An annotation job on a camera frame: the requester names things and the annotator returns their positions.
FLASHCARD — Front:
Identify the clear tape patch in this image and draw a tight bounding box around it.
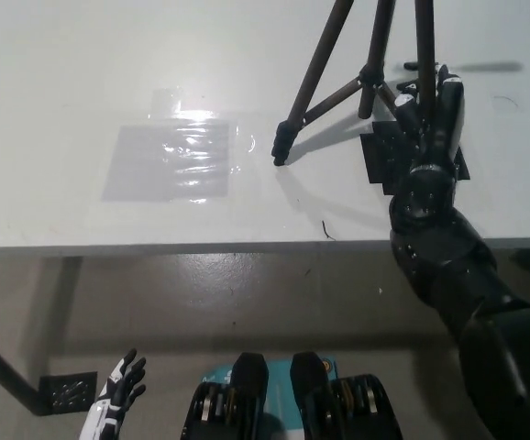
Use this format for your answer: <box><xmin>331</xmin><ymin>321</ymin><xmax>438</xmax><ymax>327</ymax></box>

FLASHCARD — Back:
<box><xmin>100</xmin><ymin>88</ymin><xmax>258</xmax><ymax>204</ymax></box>

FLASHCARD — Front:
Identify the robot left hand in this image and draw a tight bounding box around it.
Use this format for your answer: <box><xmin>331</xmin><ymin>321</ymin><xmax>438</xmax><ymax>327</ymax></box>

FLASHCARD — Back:
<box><xmin>78</xmin><ymin>347</ymin><xmax>149</xmax><ymax>440</ymax></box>

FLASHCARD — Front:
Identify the grey camera tripod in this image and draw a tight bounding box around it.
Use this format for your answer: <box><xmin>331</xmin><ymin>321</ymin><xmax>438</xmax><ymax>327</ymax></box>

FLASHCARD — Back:
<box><xmin>271</xmin><ymin>0</ymin><xmax>438</xmax><ymax>167</ymax></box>

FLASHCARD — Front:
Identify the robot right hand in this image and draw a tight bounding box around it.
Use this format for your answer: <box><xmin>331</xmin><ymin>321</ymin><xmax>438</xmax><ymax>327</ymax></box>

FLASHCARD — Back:
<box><xmin>392</xmin><ymin>60</ymin><xmax>470</xmax><ymax>170</ymax></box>

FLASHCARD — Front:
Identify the black tape patch on table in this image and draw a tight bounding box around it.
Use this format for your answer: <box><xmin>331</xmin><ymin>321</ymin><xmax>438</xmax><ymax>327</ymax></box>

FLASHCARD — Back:
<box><xmin>359</xmin><ymin>119</ymin><xmax>472</xmax><ymax>196</ymax></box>

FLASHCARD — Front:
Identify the grey table leg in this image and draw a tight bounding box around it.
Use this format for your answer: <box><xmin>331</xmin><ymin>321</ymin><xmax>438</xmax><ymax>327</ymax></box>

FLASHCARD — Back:
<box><xmin>42</xmin><ymin>255</ymin><xmax>86</xmax><ymax>378</ymax></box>

